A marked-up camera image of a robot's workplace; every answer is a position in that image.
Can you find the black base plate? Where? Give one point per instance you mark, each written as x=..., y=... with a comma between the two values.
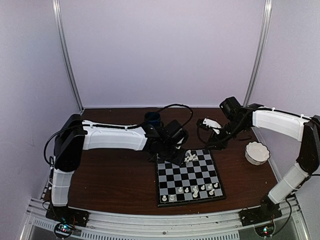
x=253, y=216
x=65, y=214

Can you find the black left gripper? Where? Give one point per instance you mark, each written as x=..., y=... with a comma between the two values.
x=178, y=160

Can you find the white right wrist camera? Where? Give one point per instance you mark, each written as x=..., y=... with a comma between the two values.
x=209, y=124

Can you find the white chess bishop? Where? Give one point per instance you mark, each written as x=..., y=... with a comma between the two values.
x=212, y=192

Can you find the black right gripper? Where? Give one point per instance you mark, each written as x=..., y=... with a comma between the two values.
x=220, y=146

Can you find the aluminium front rail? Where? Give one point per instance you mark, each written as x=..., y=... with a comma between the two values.
x=225, y=225

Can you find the white chess king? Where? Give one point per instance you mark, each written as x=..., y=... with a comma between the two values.
x=195, y=192

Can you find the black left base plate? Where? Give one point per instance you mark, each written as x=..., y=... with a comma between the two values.
x=65, y=214

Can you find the white scalloped bowl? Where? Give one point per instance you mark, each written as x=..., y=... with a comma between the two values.
x=256, y=153

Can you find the right aluminium frame post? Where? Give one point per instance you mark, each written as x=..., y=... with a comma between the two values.
x=264, y=31

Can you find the dark blue mug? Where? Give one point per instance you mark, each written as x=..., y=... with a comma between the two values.
x=153, y=119

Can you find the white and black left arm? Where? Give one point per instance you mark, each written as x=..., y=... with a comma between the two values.
x=78, y=135

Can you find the white chess piece pile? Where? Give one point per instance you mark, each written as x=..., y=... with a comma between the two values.
x=189, y=156

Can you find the left aluminium frame post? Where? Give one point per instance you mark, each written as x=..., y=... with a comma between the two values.
x=66, y=57

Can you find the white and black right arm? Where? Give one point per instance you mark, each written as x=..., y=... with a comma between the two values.
x=303, y=131

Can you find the black and white chessboard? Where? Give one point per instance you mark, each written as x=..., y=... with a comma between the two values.
x=204, y=171

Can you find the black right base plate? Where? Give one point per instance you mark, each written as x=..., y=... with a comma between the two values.
x=253, y=216

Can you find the aluminium frame post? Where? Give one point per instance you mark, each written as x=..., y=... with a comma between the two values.
x=264, y=31
x=66, y=57

